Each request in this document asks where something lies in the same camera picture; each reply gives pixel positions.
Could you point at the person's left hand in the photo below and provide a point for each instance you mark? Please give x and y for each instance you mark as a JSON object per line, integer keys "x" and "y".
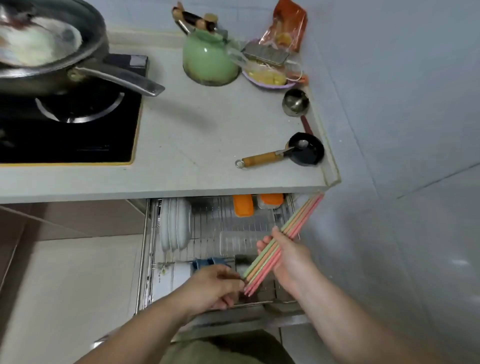
{"x": 210, "y": 287}

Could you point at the person's right hand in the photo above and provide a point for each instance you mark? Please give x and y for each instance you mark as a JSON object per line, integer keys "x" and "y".
{"x": 290, "y": 262}

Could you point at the person's left thumb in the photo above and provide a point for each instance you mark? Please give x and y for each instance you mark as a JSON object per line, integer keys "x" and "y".
{"x": 231, "y": 284}

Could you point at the person's right thumb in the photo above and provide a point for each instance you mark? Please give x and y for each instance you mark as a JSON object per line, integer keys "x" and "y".
{"x": 280, "y": 235}

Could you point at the green chopstick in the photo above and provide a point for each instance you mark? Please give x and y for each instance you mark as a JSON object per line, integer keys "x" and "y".
{"x": 296, "y": 214}

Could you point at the pink chopstick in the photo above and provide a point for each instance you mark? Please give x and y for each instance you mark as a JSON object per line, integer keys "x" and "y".
{"x": 275, "y": 265}
{"x": 270, "y": 264}

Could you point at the orange chopstick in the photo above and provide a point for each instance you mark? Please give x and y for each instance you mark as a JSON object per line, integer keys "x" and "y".
{"x": 302, "y": 213}

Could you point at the person's right forearm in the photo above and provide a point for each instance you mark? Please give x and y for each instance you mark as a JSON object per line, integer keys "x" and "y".
{"x": 352, "y": 330}

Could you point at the person's left forearm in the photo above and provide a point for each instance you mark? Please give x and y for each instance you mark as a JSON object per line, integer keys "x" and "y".
{"x": 138, "y": 332}

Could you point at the blue plastic item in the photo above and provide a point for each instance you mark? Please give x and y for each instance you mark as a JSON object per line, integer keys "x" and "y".
{"x": 204, "y": 263}

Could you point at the orange container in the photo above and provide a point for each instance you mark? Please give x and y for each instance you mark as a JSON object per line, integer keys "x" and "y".
{"x": 270, "y": 200}
{"x": 243, "y": 206}

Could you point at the clear plastic tray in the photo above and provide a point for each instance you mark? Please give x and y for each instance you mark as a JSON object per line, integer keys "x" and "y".
{"x": 240, "y": 242}

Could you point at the metal cutlery basket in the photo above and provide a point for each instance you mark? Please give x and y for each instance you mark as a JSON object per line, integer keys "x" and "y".
{"x": 277, "y": 290}

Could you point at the olive shorts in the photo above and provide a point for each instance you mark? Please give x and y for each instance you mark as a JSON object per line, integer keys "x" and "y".
{"x": 225, "y": 350}

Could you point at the white plate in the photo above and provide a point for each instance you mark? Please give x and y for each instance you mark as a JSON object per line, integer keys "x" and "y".
{"x": 165, "y": 225}
{"x": 174, "y": 225}
{"x": 184, "y": 223}

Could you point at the purple plate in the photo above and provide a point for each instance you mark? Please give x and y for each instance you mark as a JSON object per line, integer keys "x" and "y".
{"x": 262, "y": 84}

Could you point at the clear bag of yellow food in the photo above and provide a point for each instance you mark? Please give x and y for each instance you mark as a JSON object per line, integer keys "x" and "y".
{"x": 264, "y": 74}

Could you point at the metal grater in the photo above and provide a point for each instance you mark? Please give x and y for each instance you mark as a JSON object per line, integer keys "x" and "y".
{"x": 265, "y": 53}

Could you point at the green kettle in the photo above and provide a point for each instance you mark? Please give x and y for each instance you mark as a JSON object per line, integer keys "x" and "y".
{"x": 208, "y": 60}

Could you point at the orange snack bag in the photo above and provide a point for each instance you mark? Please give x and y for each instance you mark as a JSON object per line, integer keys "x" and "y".
{"x": 287, "y": 22}

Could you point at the black cooktop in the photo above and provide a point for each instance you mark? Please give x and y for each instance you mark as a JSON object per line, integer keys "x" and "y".
{"x": 75, "y": 131}

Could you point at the dark metal wok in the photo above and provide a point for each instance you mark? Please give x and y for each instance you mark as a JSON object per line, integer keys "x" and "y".
{"x": 90, "y": 33}

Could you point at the glass wok lid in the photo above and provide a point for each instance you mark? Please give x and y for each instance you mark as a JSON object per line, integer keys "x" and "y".
{"x": 33, "y": 41}

